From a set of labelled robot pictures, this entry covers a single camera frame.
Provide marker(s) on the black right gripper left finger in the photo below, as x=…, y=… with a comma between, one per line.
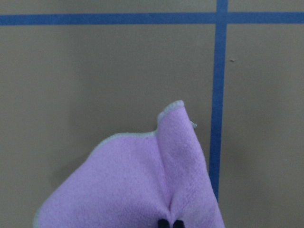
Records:
x=163, y=223

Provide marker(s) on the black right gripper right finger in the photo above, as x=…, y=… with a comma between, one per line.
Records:
x=178, y=224

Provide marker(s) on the purple fleece cloth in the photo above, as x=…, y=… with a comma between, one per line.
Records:
x=132, y=180

